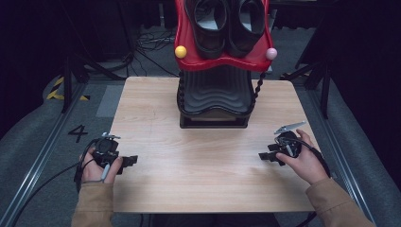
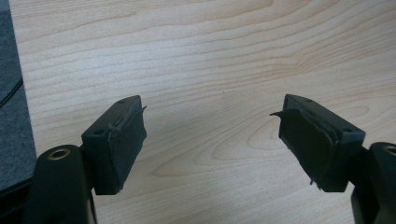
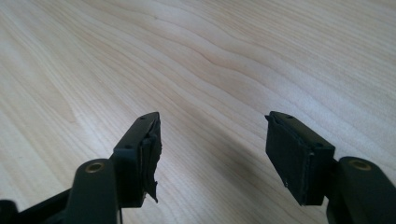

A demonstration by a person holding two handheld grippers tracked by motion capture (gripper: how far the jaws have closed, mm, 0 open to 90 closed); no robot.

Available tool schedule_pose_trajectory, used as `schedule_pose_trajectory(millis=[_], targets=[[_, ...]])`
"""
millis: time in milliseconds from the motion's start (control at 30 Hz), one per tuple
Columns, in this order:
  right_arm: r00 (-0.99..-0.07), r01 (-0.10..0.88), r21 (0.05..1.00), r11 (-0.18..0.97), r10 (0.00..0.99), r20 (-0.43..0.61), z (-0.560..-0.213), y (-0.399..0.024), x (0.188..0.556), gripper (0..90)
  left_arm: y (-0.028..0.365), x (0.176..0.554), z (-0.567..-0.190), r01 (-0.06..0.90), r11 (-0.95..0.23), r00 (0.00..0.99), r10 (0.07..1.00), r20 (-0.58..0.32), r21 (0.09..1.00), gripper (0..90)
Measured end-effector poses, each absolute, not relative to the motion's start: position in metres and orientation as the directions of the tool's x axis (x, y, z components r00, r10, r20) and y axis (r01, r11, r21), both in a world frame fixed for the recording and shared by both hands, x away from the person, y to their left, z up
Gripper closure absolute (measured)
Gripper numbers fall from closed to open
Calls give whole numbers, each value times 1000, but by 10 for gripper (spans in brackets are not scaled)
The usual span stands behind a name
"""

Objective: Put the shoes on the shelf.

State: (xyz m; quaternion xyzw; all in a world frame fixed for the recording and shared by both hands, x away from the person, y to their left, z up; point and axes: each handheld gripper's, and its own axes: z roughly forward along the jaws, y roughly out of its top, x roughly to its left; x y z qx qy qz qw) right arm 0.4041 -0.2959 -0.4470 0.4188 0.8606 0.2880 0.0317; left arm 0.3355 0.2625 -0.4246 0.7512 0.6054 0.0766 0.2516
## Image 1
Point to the metal floor rail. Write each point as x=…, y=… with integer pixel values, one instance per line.
x=41, y=157
x=343, y=151

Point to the black metal stand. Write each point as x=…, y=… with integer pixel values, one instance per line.
x=315, y=78
x=74, y=72

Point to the person's right hand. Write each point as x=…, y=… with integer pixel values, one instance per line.
x=307, y=167

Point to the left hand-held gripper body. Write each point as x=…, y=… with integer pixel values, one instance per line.
x=105, y=151

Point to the person's left hand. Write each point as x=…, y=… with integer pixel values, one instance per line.
x=93, y=171

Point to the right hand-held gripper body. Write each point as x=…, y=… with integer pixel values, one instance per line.
x=290, y=143

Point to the red and black shoe rack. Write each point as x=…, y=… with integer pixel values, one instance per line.
x=217, y=91

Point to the black leather shoe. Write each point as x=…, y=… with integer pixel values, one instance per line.
x=208, y=28
x=247, y=28

